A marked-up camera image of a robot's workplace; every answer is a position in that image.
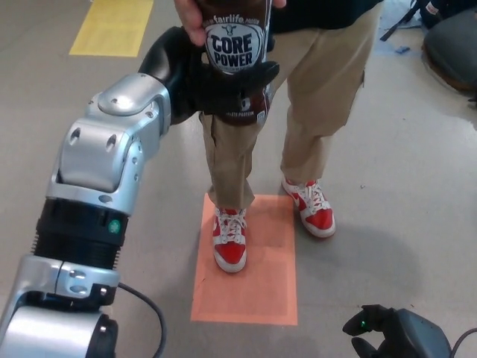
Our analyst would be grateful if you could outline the black shirt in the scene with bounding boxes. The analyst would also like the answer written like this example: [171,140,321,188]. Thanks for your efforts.
[270,0,385,38]

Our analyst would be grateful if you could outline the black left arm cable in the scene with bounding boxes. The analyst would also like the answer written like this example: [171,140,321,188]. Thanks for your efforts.
[111,282,167,358]

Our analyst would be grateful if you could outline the black backpack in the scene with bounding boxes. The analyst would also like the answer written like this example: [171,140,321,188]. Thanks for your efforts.
[379,0,477,42]

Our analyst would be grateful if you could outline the person's bare hand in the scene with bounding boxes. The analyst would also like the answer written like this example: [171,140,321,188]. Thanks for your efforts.
[174,0,288,45]

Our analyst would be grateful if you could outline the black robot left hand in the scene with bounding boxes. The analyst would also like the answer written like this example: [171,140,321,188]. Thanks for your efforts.
[137,26,280,126]

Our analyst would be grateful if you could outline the yellow floor mat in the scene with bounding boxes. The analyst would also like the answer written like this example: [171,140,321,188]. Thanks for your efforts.
[69,0,154,57]

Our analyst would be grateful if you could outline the dark round stool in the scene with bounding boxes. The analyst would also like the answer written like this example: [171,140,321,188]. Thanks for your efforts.
[423,22,477,92]

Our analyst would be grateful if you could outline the grey right wrist cable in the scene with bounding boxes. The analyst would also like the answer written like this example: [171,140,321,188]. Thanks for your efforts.
[452,318,477,358]

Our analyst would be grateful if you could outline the person in khaki pants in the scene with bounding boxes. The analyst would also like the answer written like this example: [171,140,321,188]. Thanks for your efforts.
[199,5,383,217]

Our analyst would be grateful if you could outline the orange floor mat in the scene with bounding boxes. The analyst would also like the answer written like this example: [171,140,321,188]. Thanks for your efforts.
[190,192,299,326]

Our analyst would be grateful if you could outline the brown Core Power shake bottle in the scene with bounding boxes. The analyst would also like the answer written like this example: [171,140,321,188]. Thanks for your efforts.
[200,0,277,128]

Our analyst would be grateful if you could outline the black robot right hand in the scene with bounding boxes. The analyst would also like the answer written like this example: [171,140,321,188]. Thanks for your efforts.
[341,304,454,358]

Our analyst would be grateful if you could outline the red white sneaker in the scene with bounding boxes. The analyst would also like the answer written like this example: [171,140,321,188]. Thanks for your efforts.
[281,178,336,239]
[212,207,247,274]

